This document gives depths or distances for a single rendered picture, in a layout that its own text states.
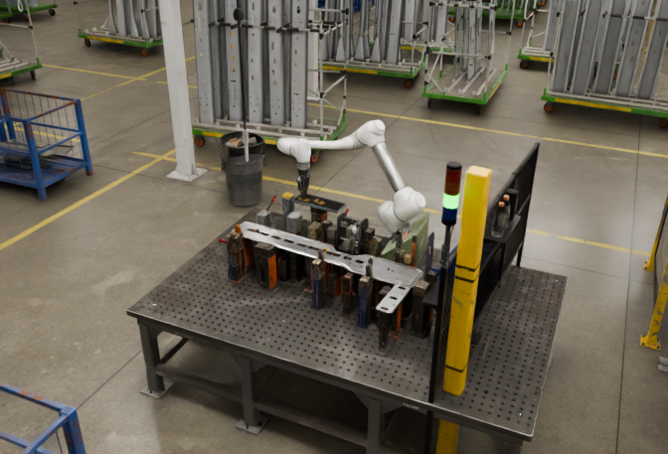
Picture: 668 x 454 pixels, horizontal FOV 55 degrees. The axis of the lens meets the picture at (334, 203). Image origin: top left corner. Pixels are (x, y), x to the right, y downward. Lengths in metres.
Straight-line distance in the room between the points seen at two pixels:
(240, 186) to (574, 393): 3.91
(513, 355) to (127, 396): 2.60
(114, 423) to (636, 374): 3.66
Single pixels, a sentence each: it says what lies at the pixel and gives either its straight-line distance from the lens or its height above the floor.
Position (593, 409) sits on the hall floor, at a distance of 4.91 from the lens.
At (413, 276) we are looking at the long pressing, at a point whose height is 1.00.
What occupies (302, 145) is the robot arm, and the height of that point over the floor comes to 1.59.
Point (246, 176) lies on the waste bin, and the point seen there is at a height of 0.38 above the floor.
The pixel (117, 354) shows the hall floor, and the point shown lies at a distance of 5.24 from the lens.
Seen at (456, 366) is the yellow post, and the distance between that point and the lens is 3.58.
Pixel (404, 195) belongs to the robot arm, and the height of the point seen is 1.20.
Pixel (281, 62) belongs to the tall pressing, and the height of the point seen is 1.14.
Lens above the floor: 3.19
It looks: 27 degrees down
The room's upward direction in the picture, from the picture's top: straight up
